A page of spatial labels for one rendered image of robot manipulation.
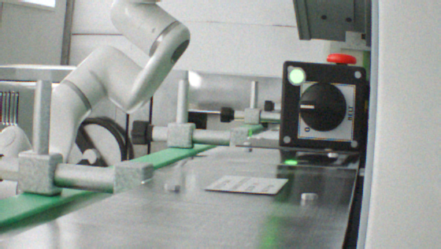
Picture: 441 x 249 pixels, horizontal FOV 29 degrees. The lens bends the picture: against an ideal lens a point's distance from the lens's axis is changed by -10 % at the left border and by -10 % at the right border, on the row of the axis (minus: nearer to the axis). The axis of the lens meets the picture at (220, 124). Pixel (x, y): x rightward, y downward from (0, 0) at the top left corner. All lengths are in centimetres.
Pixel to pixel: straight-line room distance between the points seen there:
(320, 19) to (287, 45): 384
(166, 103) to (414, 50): 218
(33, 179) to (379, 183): 31
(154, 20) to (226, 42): 360
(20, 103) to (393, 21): 234
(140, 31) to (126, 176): 114
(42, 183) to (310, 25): 89
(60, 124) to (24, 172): 114
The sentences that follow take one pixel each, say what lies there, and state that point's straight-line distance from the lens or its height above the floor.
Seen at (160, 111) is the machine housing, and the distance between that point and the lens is 252.
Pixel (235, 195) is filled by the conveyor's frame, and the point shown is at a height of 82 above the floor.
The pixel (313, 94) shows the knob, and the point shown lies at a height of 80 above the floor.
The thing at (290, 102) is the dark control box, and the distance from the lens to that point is 86.
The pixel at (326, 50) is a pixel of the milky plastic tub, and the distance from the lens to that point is 164.
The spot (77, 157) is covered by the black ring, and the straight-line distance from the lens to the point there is 258.
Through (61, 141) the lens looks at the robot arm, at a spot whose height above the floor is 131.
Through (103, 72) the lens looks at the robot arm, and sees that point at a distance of 172.
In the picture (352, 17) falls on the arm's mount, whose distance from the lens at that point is 138.
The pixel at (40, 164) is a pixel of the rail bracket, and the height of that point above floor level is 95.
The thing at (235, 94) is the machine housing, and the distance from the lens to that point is 248.
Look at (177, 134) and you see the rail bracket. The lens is 102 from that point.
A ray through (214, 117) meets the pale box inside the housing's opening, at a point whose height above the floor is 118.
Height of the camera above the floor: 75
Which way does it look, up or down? 9 degrees up
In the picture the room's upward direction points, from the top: 86 degrees counter-clockwise
